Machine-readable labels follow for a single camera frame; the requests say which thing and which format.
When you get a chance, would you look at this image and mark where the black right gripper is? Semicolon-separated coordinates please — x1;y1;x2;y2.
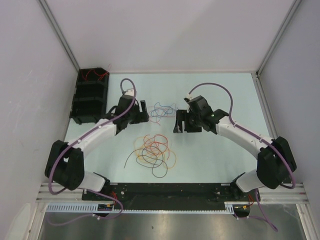
173;109;202;133

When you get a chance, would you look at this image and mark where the yellow cable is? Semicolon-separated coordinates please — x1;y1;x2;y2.
132;136;178;171

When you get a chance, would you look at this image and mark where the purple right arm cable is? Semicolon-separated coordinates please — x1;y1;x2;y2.
187;82;297;232

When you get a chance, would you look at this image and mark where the dark brown cable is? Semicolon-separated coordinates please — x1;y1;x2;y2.
123;147;169;179

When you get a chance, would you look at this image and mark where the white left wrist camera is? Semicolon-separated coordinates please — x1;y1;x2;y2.
120;86;135;101

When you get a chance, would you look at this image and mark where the grey slotted cable duct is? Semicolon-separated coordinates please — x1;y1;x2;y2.
46;202;234;215

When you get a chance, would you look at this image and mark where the aluminium frame rail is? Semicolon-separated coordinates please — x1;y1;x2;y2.
36;183;309;204

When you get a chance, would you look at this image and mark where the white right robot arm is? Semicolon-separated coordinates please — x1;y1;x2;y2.
173;95;297;201

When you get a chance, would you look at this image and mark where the red white-striped cable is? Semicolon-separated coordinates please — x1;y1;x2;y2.
79;63;113;81

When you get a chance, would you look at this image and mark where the orange-red cable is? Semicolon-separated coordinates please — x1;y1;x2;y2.
142;133;171;161

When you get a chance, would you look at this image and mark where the aluminium corner post right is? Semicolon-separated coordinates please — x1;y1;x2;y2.
255;0;303;77

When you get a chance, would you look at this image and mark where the blue cable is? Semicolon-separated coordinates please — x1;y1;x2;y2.
149;101;177;118

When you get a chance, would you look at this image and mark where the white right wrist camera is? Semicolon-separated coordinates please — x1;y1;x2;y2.
184;93;198;104

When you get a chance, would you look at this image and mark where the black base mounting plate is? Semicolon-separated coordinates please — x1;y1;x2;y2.
82;181;261;218

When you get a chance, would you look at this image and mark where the aluminium corner post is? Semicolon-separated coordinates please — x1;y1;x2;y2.
255;0;303;77
37;0;80;72

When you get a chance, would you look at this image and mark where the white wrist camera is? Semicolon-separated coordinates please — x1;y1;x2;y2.
184;93;198;104
120;86;135;101

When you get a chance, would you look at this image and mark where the aluminium corner post left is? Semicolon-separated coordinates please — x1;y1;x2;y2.
37;0;80;72

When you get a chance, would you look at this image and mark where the black compartment storage bin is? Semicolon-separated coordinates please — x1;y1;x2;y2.
69;67;110;125

